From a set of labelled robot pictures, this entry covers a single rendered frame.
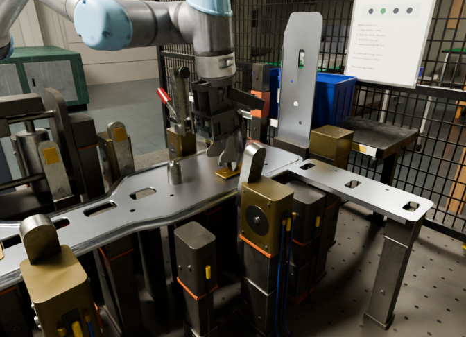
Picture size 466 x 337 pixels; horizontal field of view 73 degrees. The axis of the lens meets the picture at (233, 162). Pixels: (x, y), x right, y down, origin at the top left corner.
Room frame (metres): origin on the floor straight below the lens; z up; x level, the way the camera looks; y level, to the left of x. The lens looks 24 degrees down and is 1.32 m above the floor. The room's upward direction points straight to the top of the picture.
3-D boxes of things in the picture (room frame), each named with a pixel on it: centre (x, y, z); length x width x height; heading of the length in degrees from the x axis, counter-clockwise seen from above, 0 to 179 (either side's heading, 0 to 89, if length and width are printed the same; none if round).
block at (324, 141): (0.78, -0.26, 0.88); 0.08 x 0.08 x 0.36; 42
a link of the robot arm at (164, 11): (0.65, 0.14, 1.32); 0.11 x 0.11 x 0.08; 62
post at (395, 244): (0.51, -0.34, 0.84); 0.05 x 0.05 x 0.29; 42
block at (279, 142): (0.86, -0.17, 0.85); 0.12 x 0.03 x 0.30; 42
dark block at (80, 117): (0.69, 0.36, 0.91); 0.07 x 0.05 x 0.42; 42
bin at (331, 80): (1.05, -0.23, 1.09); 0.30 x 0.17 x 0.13; 49
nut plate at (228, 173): (0.66, 0.00, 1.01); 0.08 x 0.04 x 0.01; 132
